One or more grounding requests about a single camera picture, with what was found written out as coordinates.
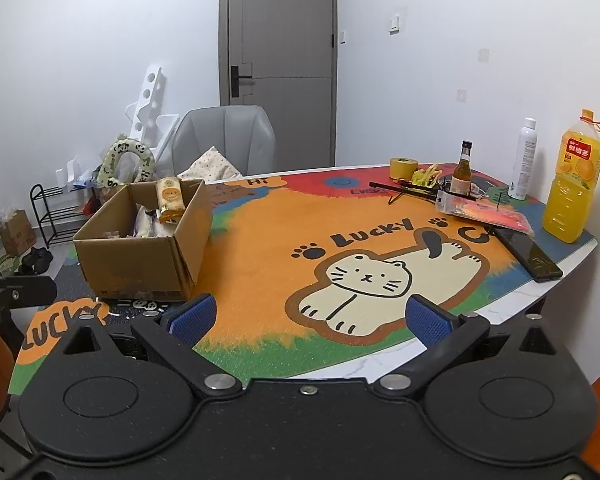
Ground clear packet with red contents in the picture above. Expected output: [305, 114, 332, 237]
[434, 190, 536, 235]

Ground yellow tape roll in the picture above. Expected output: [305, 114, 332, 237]
[390, 157, 420, 181]

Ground white foam board with holes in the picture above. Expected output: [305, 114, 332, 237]
[125, 64, 181, 161]

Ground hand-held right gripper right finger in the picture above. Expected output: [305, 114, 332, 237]
[375, 295, 571, 403]

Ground printed floor mat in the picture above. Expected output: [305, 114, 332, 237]
[7, 255, 181, 396]

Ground yellow green toy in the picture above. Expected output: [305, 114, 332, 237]
[412, 164, 446, 187]

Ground grey door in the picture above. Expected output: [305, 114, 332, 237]
[218, 0, 338, 168]

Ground white spray can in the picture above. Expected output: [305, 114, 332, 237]
[507, 117, 538, 201]

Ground brown cardboard box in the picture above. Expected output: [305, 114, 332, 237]
[73, 178, 213, 302]

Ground white packet with black label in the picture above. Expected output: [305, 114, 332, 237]
[132, 205, 168, 238]

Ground colourful cat table mat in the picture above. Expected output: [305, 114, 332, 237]
[192, 162, 598, 378]

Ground black door handle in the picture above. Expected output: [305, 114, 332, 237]
[230, 65, 253, 98]

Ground yellow pastry packet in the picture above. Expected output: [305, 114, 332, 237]
[155, 177, 187, 223]

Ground dotted cream cushion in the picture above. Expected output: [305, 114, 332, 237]
[179, 146, 243, 183]

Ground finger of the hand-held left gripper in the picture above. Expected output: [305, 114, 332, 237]
[0, 276, 58, 326]

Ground grey upholstered chair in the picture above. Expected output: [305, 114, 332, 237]
[155, 105, 277, 181]

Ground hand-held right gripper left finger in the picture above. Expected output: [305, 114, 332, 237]
[55, 294, 243, 401]

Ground brown glass bottle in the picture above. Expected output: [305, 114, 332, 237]
[450, 140, 475, 197]

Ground white plastic containers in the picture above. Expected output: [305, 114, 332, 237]
[55, 160, 93, 191]

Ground black clothes hanger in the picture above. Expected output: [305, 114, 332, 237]
[369, 181, 451, 207]

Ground black metal rack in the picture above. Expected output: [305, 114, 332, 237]
[30, 184, 98, 248]

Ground black shoes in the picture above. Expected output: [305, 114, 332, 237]
[20, 247, 55, 275]

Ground orange juice bottle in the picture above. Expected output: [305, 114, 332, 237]
[542, 108, 600, 244]

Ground black smartphone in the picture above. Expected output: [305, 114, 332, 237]
[494, 227, 565, 283]

